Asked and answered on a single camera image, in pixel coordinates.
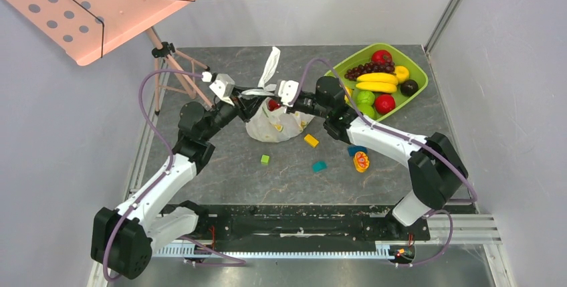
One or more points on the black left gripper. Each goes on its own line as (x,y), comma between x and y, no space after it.
(248,107)

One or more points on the white plastic bag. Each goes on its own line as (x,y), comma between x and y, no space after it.
(260,127)

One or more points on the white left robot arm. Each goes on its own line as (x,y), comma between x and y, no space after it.
(125,238)

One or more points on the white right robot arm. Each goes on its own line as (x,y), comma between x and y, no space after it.
(436,170)

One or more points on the red fake fruit in bag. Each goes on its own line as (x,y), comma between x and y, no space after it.
(273,105)

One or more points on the yellow fake lemon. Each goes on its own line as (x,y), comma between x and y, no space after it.
(348,93)

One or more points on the purple fake grapes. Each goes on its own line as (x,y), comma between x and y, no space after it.
(370,67)

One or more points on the green fake lime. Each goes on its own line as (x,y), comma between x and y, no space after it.
(365,97)

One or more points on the green fake apple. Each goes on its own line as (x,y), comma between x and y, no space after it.
(367,109)

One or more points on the lower fake banana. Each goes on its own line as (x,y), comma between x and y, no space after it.
(377,87)

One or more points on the fake banana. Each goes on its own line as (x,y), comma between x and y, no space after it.
(378,77)
(377,87)

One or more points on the upper fake banana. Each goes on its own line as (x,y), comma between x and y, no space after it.
(378,77)

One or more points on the red fake pomegranate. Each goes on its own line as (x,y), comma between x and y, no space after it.
(384,104)

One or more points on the red fake apple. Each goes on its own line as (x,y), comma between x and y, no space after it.
(382,57)

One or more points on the small yellow fake fruit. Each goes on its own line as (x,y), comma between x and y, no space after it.
(402,74)

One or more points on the dark fake plum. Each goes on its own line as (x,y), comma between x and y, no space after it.
(408,88)

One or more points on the yellow rectangular block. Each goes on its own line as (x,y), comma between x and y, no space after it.
(311,140)

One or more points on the small green cube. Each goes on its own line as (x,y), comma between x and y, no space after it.
(265,159)

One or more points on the teal block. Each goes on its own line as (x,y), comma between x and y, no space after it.
(319,166)

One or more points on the blue toy brick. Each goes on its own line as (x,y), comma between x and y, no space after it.
(352,150)

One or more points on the yellow orange toy piece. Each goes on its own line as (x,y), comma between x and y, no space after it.
(361,161)

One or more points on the green plastic tray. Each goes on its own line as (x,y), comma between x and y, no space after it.
(399,58)

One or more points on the pink music stand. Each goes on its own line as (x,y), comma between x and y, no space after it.
(77,60)

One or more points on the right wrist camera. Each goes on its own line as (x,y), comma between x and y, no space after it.
(286,91)

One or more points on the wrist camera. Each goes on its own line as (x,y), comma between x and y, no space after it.
(286,91)
(221,85)

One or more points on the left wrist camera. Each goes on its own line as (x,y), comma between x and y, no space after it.
(221,85)

